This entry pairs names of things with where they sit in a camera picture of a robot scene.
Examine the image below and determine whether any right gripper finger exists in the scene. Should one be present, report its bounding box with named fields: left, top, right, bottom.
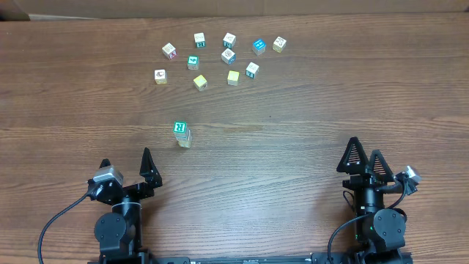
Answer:
left=336, top=136, right=369, bottom=175
left=369, top=150, right=394, bottom=183

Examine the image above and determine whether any plain wooden block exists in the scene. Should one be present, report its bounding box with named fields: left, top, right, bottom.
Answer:
left=177, top=137, right=192, bottom=144

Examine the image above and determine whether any blue X block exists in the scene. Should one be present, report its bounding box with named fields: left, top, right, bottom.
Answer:
left=175, top=132, right=191, bottom=139

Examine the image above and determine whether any green R block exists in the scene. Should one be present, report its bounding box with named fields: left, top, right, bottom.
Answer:
left=173, top=120, right=188, bottom=136

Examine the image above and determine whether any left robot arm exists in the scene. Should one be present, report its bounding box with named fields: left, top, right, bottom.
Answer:
left=87, top=147, right=163, bottom=264

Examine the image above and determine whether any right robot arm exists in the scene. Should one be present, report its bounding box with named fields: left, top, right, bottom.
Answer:
left=327, top=137, right=420, bottom=263

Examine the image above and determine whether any wooden block animal picture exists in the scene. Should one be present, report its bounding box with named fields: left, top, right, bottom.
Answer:
left=154, top=69, right=168, bottom=84

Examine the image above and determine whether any yellow top tilted block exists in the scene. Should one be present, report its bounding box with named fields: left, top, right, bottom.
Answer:
left=193, top=75, right=208, bottom=91

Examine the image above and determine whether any green 4 block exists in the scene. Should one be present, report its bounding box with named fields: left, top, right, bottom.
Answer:
left=188, top=55, right=199, bottom=70

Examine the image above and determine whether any wooden block red side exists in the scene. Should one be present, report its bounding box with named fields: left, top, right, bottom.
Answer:
left=162, top=43, right=177, bottom=59

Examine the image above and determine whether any wooden block green side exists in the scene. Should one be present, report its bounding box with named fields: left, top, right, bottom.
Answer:
left=245, top=62, right=259, bottom=78

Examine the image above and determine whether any wooden block blue D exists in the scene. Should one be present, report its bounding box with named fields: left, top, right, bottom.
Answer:
left=221, top=48, right=236, bottom=65

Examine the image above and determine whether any wooden block yellow side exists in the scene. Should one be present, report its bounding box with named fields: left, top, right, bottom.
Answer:
left=273, top=36, right=287, bottom=53

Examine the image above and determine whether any wooden block green E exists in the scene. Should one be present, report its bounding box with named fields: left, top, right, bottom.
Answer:
left=193, top=32, right=206, bottom=48

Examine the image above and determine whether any blue H block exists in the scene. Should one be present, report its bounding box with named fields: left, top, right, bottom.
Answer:
left=252, top=39, right=266, bottom=56

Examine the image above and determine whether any wooden block teal side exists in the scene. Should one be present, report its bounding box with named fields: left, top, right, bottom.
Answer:
left=223, top=32, right=236, bottom=49

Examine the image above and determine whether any cardboard backdrop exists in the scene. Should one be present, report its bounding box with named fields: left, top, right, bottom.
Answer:
left=1, top=0, right=468, bottom=21

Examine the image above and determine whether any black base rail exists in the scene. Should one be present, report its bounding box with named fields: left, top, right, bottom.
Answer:
left=87, top=252, right=414, bottom=264

